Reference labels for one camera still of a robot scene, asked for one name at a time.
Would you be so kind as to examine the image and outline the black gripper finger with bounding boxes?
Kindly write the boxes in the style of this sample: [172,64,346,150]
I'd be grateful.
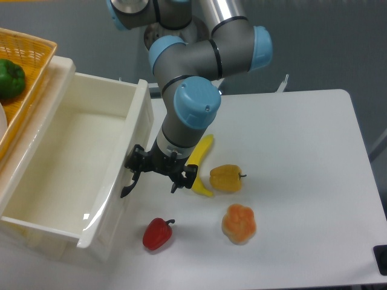
[170,164,198,193]
[124,144,151,181]

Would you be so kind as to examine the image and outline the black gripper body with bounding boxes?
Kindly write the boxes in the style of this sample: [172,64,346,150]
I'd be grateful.
[146,146,187,181]

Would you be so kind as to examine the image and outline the black top drawer handle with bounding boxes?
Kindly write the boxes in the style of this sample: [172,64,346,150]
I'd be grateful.
[120,172,140,198]

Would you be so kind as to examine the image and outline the white drawer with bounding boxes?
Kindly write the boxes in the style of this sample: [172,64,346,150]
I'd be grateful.
[1,73,154,260]

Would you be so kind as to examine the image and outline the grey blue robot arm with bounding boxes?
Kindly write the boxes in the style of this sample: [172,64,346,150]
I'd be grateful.
[106,1,273,196]

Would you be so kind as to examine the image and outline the white drawer cabinet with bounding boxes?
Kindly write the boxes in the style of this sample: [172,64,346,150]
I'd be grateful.
[1,57,112,260]

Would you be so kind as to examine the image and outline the yellow banana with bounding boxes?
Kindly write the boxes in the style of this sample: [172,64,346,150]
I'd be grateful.
[187,134,214,198]

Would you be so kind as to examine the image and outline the yellow bell pepper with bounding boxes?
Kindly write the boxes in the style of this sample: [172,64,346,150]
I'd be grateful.
[209,164,247,193]

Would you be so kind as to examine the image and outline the red bell pepper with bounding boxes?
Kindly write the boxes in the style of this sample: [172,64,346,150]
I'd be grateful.
[142,217,175,251]

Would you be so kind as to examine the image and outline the orange braided bread roll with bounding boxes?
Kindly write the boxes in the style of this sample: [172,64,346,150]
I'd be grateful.
[221,204,256,245]

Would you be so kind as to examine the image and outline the yellow plastic basket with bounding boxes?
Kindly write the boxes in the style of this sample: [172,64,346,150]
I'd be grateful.
[1,28,57,158]

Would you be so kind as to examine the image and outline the green bell pepper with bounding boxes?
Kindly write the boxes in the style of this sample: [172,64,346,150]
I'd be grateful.
[1,59,26,99]

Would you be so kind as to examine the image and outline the black device at edge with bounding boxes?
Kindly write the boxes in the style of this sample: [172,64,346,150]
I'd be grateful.
[373,245,387,276]

